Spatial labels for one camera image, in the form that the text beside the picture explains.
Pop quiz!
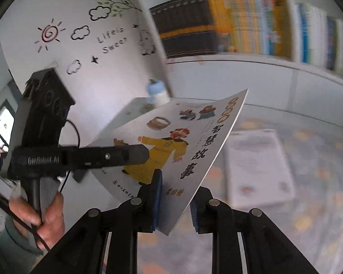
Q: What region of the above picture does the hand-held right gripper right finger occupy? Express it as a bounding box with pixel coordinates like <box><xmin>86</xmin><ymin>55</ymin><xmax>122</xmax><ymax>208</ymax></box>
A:
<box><xmin>189</xmin><ymin>186</ymin><xmax>318</xmax><ymax>274</ymax></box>

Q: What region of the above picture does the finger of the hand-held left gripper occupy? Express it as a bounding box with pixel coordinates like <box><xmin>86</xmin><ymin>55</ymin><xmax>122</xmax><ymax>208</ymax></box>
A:
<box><xmin>73</xmin><ymin>170</ymin><xmax>90</xmax><ymax>184</ymax></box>
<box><xmin>66</xmin><ymin>145</ymin><xmax>149</xmax><ymax>173</ymax></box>

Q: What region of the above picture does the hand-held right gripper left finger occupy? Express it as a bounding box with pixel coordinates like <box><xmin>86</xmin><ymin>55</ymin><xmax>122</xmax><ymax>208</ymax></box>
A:
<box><xmin>30</xmin><ymin>169</ymin><xmax>163</xmax><ymax>274</ymax></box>

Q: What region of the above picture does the white book yellow figure cover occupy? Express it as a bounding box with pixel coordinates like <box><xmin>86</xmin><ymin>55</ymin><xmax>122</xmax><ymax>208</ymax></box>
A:
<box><xmin>90</xmin><ymin>89</ymin><xmax>249</xmax><ymax>236</ymax></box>

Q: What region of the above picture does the person's left forearm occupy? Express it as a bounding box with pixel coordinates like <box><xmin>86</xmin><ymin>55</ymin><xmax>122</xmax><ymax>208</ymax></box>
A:
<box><xmin>3</xmin><ymin>214</ymin><xmax>46</xmax><ymax>256</ymax></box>

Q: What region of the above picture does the row of black books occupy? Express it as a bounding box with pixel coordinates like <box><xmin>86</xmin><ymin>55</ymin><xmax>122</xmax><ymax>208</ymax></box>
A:
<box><xmin>149</xmin><ymin>0</ymin><xmax>220</xmax><ymax>60</ymax></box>

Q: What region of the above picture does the row of yellow books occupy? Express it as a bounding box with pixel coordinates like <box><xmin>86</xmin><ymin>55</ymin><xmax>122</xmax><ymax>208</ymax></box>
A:
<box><xmin>207</xmin><ymin>0</ymin><xmax>292</xmax><ymax>58</ymax></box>

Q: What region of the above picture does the row of white blue books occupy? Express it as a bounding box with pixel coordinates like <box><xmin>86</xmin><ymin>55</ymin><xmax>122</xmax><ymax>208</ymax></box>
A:
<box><xmin>292</xmin><ymin>2</ymin><xmax>343</xmax><ymax>77</ymax></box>

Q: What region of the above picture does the person's left hand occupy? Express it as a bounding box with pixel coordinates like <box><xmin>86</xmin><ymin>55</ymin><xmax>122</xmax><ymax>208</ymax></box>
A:
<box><xmin>8</xmin><ymin>191</ymin><xmax>66</xmax><ymax>250</ymax></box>

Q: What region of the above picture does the glass window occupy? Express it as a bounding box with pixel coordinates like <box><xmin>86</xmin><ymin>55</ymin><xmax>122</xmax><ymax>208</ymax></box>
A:
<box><xmin>0</xmin><ymin>100</ymin><xmax>16</xmax><ymax>166</ymax></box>

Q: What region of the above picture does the white book green label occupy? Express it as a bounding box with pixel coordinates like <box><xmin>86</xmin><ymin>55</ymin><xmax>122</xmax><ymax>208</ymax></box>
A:
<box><xmin>224</xmin><ymin>128</ymin><xmax>296</xmax><ymax>210</ymax></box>

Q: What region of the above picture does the white bottle blue lid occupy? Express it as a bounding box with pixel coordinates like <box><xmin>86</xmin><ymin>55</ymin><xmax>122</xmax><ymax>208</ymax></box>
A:
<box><xmin>146</xmin><ymin>78</ymin><xmax>172</xmax><ymax>106</ymax></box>

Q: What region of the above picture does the black cloud wall decal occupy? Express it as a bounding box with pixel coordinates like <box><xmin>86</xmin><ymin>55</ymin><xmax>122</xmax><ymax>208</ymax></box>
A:
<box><xmin>71</xmin><ymin>25</ymin><xmax>91</xmax><ymax>40</ymax></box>
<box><xmin>66</xmin><ymin>59</ymin><xmax>82</xmax><ymax>75</ymax></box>
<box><xmin>88</xmin><ymin>4</ymin><xmax>110</xmax><ymax>21</ymax></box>

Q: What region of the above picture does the black cable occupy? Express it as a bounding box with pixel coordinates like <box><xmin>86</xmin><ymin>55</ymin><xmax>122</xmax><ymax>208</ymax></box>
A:
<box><xmin>0</xmin><ymin>118</ymin><xmax>80</xmax><ymax>252</ymax></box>

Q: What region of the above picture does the red sun wall decal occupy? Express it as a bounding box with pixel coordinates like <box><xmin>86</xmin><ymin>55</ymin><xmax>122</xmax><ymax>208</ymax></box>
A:
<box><xmin>34</xmin><ymin>18</ymin><xmax>66</xmax><ymax>53</ymax></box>

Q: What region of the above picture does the black lettering wall decal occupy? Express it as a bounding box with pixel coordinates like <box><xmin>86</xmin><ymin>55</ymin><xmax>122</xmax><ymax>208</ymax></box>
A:
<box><xmin>97</xmin><ymin>28</ymin><xmax>129</xmax><ymax>55</ymax></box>

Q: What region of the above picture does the bear wall decal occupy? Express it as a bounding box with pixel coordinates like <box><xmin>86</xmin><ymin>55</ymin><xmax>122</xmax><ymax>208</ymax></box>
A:
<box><xmin>139</xmin><ymin>29</ymin><xmax>156</xmax><ymax>56</ymax></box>

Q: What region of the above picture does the green branch wall decal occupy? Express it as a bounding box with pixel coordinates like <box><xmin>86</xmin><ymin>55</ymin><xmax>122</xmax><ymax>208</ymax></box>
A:
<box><xmin>96</xmin><ymin>0</ymin><xmax>143</xmax><ymax>18</ymax></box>

